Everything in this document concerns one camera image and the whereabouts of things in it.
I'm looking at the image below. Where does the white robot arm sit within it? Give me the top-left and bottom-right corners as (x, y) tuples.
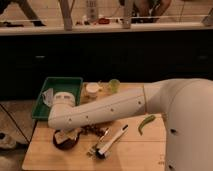
(48, 78), (213, 171)

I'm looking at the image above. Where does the purple bowl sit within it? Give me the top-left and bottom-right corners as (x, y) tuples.
(53, 130), (79, 150)

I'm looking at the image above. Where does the brown grape bunch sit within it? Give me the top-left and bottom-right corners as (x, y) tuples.
(82, 125), (104, 137)

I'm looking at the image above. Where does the metal fork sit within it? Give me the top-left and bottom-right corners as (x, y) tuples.
(87, 128), (110, 156)

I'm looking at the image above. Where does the crumpled white paper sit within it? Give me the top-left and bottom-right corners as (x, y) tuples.
(42, 88), (54, 107)

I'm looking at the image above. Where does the green plastic tray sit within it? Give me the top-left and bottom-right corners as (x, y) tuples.
(32, 77), (83, 121)

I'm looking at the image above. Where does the white round container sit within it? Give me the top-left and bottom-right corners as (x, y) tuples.
(86, 83), (100, 98)

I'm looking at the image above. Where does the green translucent cup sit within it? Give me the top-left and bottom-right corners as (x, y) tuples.
(109, 79), (120, 94)

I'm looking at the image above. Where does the wooden table board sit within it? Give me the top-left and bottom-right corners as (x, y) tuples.
(21, 82), (168, 171)

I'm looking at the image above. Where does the green chili pepper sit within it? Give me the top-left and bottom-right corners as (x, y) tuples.
(138, 115), (156, 136)

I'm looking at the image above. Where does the white handled brush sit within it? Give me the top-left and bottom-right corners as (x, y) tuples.
(95, 125), (128, 159)

